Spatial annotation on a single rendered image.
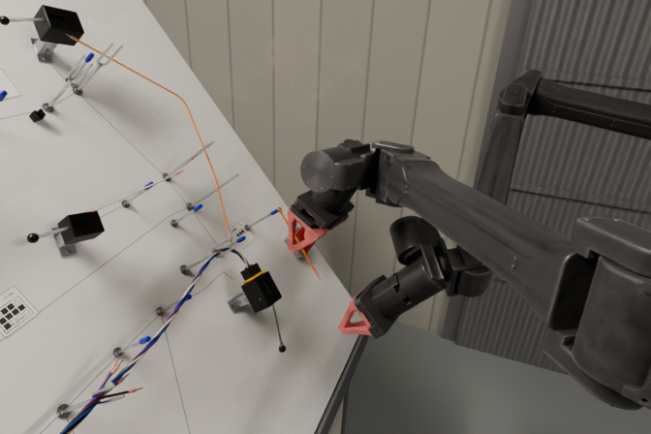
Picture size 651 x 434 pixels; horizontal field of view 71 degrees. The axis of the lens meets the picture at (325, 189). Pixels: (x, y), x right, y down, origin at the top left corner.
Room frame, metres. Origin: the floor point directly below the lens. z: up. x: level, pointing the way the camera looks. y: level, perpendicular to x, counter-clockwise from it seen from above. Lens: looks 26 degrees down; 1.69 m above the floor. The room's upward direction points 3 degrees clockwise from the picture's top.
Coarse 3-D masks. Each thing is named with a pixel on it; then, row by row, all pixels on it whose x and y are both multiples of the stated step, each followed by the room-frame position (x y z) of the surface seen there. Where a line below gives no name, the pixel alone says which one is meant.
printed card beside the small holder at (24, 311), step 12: (12, 288) 0.47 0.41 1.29; (0, 300) 0.45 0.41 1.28; (12, 300) 0.46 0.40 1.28; (24, 300) 0.47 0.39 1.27; (0, 312) 0.44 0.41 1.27; (12, 312) 0.45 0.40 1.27; (24, 312) 0.46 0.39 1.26; (36, 312) 0.46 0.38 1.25; (0, 324) 0.43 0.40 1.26; (12, 324) 0.44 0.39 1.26; (24, 324) 0.44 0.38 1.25
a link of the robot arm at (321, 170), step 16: (384, 144) 0.60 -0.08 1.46; (400, 144) 0.61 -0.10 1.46; (304, 160) 0.57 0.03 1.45; (320, 160) 0.56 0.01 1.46; (336, 160) 0.55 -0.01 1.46; (352, 160) 0.57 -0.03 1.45; (368, 160) 0.58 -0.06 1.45; (304, 176) 0.56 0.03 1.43; (320, 176) 0.55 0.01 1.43; (336, 176) 0.54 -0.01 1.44; (352, 176) 0.55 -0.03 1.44; (368, 176) 0.59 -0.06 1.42; (320, 192) 0.54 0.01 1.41; (368, 192) 0.59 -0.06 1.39
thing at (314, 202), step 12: (312, 192) 0.64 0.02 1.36; (336, 192) 0.61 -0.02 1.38; (348, 192) 0.61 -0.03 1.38; (300, 204) 0.60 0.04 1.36; (312, 204) 0.61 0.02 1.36; (324, 204) 0.61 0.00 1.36; (336, 204) 0.61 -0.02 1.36; (348, 204) 0.66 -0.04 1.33; (324, 216) 0.60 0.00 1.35; (336, 216) 0.61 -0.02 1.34; (324, 228) 0.58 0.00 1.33
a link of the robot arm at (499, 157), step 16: (512, 96) 0.84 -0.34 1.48; (496, 112) 0.84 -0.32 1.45; (512, 112) 0.82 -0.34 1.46; (496, 128) 0.81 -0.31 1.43; (512, 128) 0.80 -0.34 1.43; (496, 144) 0.77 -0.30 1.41; (512, 144) 0.77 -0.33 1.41; (496, 160) 0.73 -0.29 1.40; (512, 160) 0.73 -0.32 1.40; (480, 176) 0.70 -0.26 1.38; (496, 176) 0.70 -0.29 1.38; (480, 192) 0.67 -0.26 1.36; (496, 192) 0.67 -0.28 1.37; (464, 272) 0.53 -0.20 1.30; (480, 272) 0.52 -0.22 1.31; (464, 288) 0.54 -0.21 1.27; (480, 288) 0.54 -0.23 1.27
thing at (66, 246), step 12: (72, 216) 0.54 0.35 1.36; (84, 216) 0.55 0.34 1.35; (96, 216) 0.56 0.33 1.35; (60, 228) 0.54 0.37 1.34; (72, 228) 0.52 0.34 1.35; (84, 228) 0.54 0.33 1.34; (96, 228) 0.55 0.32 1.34; (36, 240) 0.50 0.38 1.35; (60, 240) 0.55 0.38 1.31; (72, 240) 0.52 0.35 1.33; (84, 240) 0.55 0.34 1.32; (60, 252) 0.54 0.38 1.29; (72, 252) 0.56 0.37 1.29
